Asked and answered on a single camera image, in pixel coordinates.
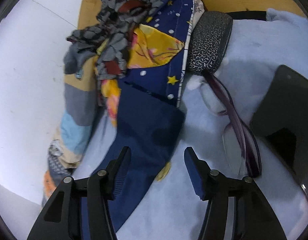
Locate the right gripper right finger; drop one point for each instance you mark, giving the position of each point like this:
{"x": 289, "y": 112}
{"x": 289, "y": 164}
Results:
{"x": 254, "y": 218}

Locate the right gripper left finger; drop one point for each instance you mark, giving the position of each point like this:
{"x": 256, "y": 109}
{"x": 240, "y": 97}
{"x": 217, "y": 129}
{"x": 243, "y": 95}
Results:
{"x": 79, "y": 208}

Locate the navy blue garment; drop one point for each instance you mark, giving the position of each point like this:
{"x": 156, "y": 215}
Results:
{"x": 149, "y": 126}

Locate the patchwork quilt roll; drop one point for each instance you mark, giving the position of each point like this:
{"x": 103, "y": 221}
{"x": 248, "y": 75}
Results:
{"x": 72, "y": 136}

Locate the black tablet device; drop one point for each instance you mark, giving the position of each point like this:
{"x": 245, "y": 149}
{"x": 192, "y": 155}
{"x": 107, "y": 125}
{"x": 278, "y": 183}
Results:
{"x": 281, "y": 121}

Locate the light blue bed sheet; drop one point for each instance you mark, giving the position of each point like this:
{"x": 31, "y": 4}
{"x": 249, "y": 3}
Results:
{"x": 170, "y": 209}

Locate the grey patterned crumpled garment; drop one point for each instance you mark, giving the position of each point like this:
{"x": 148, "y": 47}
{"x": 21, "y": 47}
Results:
{"x": 110, "y": 39}

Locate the black patterned glasses case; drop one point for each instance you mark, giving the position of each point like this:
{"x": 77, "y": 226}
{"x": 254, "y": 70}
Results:
{"x": 209, "y": 41}

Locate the star pattern blue yellow cloth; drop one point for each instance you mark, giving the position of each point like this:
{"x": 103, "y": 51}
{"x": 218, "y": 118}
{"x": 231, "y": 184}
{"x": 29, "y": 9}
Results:
{"x": 157, "y": 54}

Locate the purple frame eyeglasses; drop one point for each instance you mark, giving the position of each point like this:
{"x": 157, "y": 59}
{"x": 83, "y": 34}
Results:
{"x": 241, "y": 147}

